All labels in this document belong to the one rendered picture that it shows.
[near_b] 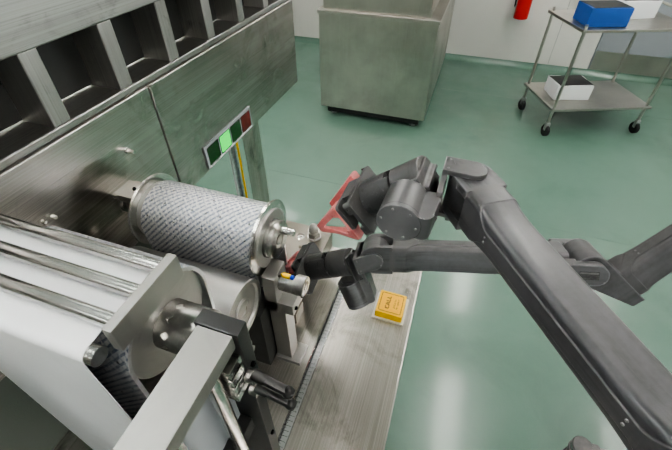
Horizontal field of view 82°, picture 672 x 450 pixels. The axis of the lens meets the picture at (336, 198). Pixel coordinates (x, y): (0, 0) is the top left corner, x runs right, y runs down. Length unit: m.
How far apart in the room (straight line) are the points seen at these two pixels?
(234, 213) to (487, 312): 1.76
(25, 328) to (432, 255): 0.61
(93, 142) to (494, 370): 1.85
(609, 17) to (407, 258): 3.11
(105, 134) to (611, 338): 0.82
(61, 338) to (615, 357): 0.50
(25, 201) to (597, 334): 0.78
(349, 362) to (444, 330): 1.21
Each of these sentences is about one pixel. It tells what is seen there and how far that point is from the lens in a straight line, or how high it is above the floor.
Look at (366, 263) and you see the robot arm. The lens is 0.77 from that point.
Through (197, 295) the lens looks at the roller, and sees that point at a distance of 0.60.
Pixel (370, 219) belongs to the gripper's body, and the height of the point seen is 1.38.
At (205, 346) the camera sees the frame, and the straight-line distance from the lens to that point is 0.41.
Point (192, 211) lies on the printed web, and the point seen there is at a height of 1.30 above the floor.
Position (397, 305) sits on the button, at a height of 0.92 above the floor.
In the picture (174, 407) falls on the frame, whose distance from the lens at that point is 0.39.
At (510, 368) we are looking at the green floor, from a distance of 2.14.
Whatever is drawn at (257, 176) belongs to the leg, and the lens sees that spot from 1.80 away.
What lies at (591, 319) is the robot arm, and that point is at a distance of 0.43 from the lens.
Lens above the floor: 1.78
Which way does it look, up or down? 40 degrees down
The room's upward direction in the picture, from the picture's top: straight up
